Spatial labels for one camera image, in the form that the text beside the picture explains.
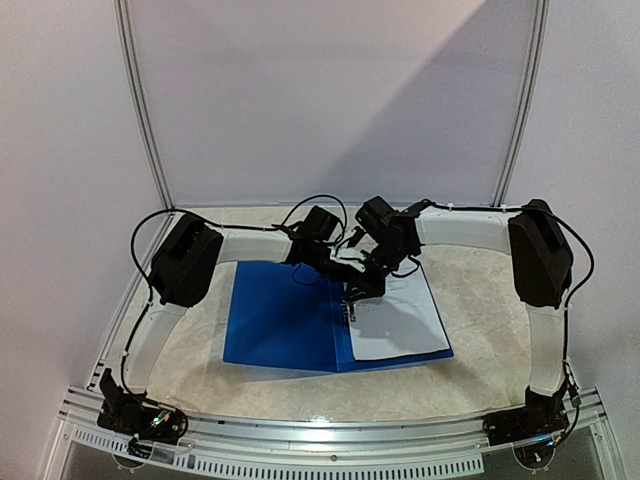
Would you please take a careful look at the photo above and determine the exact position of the blue plastic clip folder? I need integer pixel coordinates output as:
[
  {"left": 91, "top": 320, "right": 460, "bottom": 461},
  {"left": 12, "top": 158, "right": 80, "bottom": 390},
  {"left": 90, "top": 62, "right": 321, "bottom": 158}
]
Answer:
[{"left": 223, "top": 262, "right": 454, "bottom": 374}]

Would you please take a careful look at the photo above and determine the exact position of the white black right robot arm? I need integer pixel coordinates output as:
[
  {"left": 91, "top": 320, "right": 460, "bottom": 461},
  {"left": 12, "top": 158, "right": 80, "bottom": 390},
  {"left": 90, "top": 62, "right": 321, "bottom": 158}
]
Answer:
[{"left": 345, "top": 196, "right": 573, "bottom": 436}]

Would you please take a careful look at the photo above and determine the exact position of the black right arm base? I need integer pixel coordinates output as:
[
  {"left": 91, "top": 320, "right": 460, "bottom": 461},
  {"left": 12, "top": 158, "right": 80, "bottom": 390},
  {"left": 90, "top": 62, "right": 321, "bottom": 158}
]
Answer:
[{"left": 482, "top": 381, "right": 581, "bottom": 446}]

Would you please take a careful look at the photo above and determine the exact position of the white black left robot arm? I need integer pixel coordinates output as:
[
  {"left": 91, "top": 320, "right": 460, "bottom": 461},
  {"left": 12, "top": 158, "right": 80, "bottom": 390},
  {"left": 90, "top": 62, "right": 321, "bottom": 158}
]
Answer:
[{"left": 120, "top": 208, "right": 364, "bottom": 395}]

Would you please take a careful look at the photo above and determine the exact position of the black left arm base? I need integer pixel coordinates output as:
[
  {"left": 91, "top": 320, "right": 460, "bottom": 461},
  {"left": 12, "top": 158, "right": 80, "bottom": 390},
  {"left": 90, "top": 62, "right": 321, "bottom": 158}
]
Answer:
[{"left": 97, "top": 368, "right": 189, "bottom": 445}]

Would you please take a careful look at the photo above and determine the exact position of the silver metal folder clip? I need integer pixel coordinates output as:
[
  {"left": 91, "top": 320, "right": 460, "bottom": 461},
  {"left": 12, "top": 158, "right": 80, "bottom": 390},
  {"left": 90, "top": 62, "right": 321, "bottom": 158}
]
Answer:
[{"left": 341, "top": 299, "right": 356, "bottom": 325}]

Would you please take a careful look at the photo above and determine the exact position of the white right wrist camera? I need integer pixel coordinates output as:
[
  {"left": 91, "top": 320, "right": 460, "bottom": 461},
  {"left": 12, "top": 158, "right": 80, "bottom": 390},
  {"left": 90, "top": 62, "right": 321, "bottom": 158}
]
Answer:
[{"left": 330, "top": 226, "right": 366, "bottom": 267}]

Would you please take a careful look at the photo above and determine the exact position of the right aluminium corner post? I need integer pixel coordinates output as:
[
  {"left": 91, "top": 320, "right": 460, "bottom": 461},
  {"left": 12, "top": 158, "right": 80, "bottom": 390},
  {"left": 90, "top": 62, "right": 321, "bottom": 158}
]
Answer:
[{"left": 491, "top": 0, "right": 549, "bottom": 207}]

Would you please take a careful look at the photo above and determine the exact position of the aluminium corner post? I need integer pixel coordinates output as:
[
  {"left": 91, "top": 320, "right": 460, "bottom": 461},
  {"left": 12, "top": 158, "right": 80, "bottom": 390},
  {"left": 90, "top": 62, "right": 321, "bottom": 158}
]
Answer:
[
  {"left": 491, "top": 0, "right": 549, "bottom": 207},
  {"left": 113, "top": 0, "right": 174, "bottom": 208}
]

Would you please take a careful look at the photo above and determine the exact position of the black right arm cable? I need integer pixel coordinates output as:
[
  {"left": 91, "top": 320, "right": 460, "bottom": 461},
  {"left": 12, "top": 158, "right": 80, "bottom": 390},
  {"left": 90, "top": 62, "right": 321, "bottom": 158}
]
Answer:
[{"left": 394, "top": 199, "right": 597, "bottom": 441}]

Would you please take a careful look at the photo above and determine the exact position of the aluminium front rail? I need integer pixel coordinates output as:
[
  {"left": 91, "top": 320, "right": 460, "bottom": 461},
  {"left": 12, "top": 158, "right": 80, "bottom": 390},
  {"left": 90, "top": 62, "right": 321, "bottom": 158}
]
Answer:
[{"left": 44, "top": 387, "right": 626, "bottom": 479}]

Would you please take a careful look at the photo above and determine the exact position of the left aluminium corner post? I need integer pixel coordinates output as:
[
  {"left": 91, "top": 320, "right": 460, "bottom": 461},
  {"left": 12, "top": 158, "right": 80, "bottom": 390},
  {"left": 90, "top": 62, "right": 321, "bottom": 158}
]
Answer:
[{"left": 113, "top": 0, "right": 174, "bottom": 208}]

